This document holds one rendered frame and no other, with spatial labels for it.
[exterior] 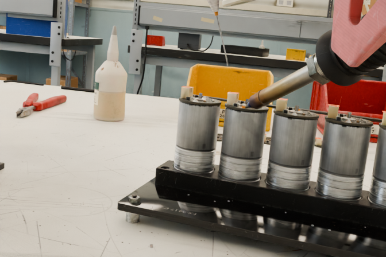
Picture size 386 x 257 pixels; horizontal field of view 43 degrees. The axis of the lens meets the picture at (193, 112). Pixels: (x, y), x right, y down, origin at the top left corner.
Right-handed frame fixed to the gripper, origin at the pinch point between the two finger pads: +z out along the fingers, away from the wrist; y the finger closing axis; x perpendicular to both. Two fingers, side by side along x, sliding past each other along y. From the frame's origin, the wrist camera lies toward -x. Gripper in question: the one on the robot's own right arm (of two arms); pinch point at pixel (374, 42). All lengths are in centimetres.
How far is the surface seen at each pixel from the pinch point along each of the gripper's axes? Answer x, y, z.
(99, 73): -29.4, 0.3, 21.3
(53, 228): -3.3, 10.1, 13.3
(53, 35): -225, -39, 127
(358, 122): -2.0, -4.4, 5.7
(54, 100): -34.4, 3.1, 28.7
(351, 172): -0.5, -4.1, 7.9
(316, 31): -162, -153, 79
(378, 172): 0.0, -5.3, 7.4
